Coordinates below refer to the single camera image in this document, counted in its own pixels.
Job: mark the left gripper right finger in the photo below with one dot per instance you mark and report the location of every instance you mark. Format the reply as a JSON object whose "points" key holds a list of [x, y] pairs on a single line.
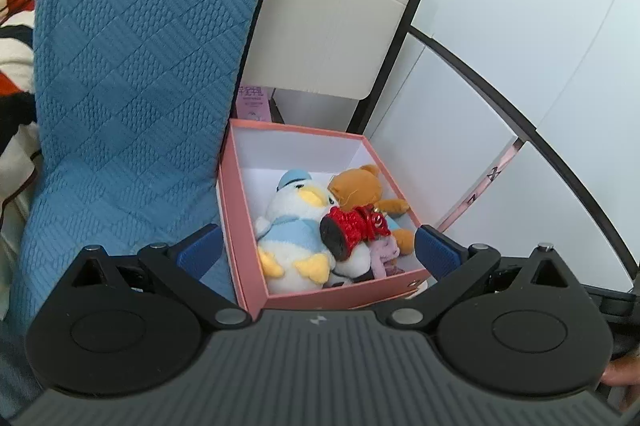
{"points": [[460, 273]]}

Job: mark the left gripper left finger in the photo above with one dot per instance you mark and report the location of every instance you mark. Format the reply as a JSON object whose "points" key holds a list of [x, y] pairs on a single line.
{"points": [[179, 268]]}

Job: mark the purple plush toy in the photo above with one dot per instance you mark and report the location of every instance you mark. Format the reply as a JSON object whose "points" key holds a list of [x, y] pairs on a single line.
{"points": [[382, 251]]}

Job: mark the red lion dance figurine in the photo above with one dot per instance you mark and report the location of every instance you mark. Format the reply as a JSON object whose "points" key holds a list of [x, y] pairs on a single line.
{"points": [[342, 231]]}

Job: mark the black and white panda plush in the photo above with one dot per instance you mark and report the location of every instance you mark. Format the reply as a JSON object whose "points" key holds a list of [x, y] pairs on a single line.
{"points": [[357, 268]]}

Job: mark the person's right hand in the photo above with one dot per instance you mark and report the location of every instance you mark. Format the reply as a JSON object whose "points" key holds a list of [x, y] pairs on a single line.
{"points": [[624, 372]]}

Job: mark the round white table black rim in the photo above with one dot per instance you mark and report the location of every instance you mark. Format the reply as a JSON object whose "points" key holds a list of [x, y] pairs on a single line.
{"points": [[477, 169]]}

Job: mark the white duck plush blue hat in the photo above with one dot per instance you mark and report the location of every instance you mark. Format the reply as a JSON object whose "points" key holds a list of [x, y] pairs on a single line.
{"points": [[291, 253]]}

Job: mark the brown bear plush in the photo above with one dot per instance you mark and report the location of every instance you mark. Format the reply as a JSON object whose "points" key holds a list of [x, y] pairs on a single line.
{"points": [[360, 187]]}

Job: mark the pink storage box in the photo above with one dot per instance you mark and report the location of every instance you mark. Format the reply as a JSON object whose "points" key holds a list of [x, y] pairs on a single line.
{"points": [[273, 191]]}

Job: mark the pink paper package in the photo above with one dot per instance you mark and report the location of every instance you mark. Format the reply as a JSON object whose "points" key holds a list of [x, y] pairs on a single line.
{"points": [[253, 103]]}

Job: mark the cream black striped blanket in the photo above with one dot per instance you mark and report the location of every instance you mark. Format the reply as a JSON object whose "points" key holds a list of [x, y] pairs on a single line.
{"points": [[19, 134]]}

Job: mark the blue textured pillow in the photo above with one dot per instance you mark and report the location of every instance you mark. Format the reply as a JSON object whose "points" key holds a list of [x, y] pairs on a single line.
{"points": [[133, 98]]}

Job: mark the beige folding chair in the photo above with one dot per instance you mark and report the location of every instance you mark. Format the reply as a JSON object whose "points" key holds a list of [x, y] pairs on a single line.
{"points": [[338, 48]]}

